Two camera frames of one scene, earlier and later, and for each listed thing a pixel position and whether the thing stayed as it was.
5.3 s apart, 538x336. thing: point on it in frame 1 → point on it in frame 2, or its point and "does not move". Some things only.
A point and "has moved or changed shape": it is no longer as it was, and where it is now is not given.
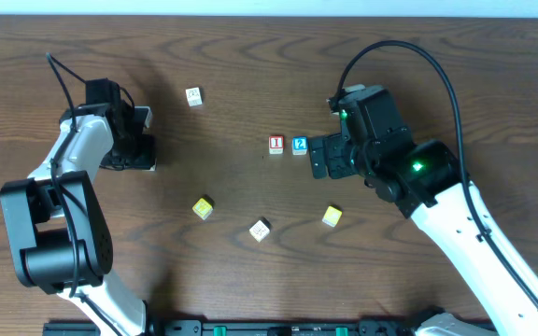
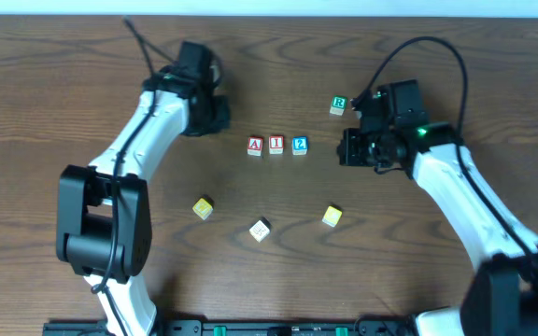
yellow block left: (204, 206) does not move
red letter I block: (276, 143) does not move
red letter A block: (153, 168) has moved or changed shape
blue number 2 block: (299, 146) does not move
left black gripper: (134, 158) → (219, 114)
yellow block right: (332, 216) does not move
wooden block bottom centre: (261, 229) does not move
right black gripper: (332, 156) → (349, 147)
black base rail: (250, 327) does not move
